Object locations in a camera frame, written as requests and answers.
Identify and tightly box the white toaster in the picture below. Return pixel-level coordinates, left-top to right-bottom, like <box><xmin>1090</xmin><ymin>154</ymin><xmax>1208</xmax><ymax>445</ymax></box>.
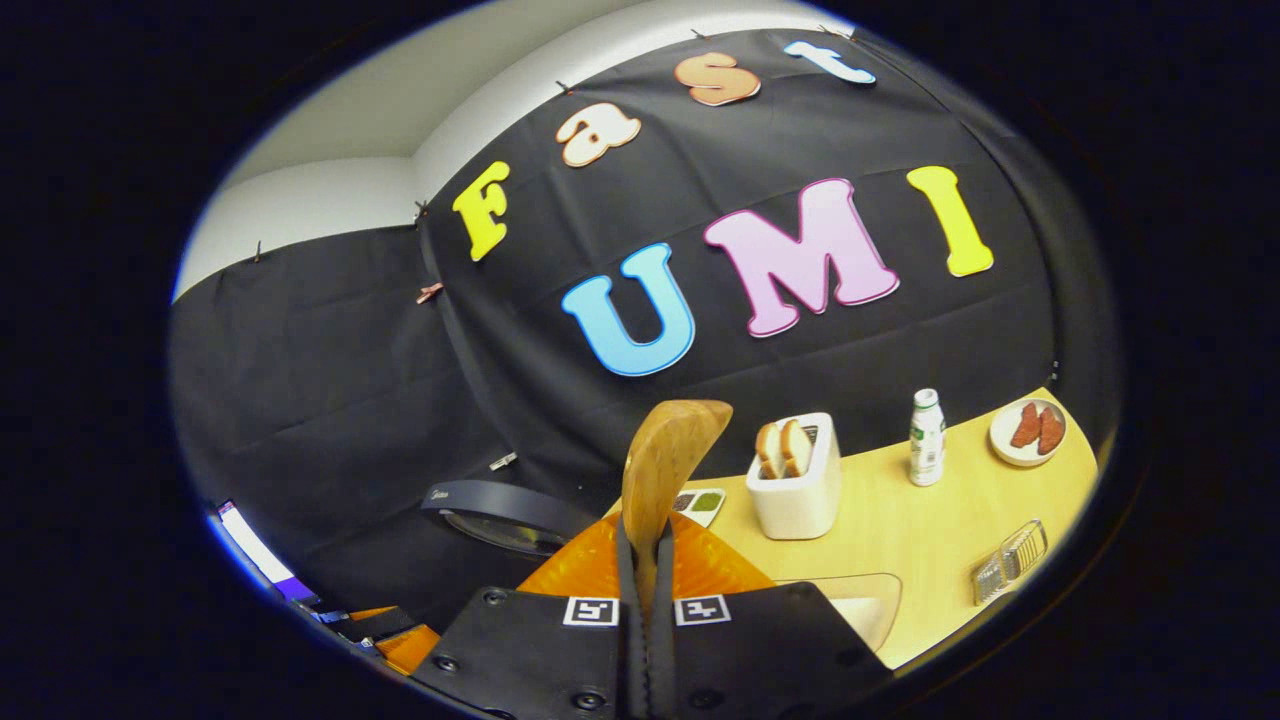
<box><xmin>745</xmin><ymin>412</ymin><xmax>843</xmax><ymax>541</ymax></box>

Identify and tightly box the black backdrop cloth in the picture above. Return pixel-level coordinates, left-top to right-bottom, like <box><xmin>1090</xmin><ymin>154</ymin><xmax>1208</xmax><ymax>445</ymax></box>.
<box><xmin>168</xmin><ymin>28</ymin><xmax>1119</xmax><ymax>641</ymax></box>

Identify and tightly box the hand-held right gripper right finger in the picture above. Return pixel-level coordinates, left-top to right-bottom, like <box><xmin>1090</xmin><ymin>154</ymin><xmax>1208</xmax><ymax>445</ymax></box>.
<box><xmin>648</xmin><ymin>512</ymin><xmax>896</xmax><ymax>720</ymax></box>

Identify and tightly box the wooden spoon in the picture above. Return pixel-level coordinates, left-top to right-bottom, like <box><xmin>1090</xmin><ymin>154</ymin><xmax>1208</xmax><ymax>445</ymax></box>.
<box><xmin>620</xmin><ymin>399</ymin><xmax>734</xmax><ymax>611</ymax></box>

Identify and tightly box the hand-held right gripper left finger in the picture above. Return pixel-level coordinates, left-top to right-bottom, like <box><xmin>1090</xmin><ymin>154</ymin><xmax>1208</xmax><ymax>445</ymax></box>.
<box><xmin>408</xmin><ymin>512</ymin><xmax>649</xmax><ymax>720</ymax></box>

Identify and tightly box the dark grey rice cooker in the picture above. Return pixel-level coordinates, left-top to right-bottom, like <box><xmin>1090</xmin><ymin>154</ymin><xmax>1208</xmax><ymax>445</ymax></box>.
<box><xmin>420</xmin><ymin>478</ymin><xmax>601</xmax><ymax>559</ymax></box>

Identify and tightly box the white divided grain tray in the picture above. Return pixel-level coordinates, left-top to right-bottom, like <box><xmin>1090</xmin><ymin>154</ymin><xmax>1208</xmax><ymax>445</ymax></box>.
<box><xmin>672</xmin><ymin>487</ymin><xmax>727</xmax><ymax>529</ymax></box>

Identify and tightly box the clear wire chopstick holder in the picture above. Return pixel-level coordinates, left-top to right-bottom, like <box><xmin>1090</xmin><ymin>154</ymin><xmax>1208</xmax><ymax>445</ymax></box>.
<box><xmin>973</xmin><ymin>519</ymin><xmax>1049</xmax><ymax>607</ymax></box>

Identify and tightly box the white bottle with green label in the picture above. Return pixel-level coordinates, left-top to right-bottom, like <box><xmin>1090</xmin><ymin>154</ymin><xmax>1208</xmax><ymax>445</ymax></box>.
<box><xmin>908</xmin><ymin>388</ymin><xmax>947</xmax><ymax>488</ymax></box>

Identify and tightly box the white round plate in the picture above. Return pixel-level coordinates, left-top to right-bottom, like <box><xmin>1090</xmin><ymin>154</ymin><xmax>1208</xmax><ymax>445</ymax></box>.
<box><xmin>989</xmin><ymin>398</ymin><xmax>1068</xmax><ymax>468</ymax></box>

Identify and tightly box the lit white screen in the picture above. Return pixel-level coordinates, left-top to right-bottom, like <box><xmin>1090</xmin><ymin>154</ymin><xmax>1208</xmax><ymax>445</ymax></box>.
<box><xmin>215</xmin><ymin>500</ymin><xmax>321</xmax><ymax>606</ymax></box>

